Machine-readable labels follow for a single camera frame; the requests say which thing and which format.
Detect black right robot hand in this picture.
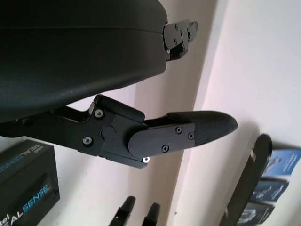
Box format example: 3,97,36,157
107,195,162,226

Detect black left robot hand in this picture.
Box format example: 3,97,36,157
0,0,238,170

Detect blue printed cardboard box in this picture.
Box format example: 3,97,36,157
238,201,276,225
251,178,294,206
264,147,301,178

